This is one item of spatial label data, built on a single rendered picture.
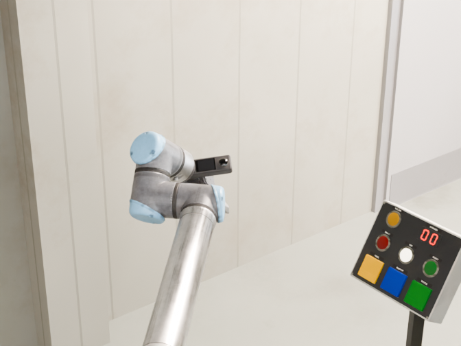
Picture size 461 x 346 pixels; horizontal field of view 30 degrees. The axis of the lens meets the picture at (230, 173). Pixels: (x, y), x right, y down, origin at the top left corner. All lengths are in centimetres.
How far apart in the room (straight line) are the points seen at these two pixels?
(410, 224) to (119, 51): 163
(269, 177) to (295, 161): 19
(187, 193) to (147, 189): 10
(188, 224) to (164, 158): 22
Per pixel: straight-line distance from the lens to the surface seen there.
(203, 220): 201
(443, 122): 560
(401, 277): 281
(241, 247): 473
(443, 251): 276
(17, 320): 410
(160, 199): 209
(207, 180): 230
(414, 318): 299
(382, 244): 287
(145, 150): 213
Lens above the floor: 250
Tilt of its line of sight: 25 degrees down
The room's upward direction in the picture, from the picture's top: straight up
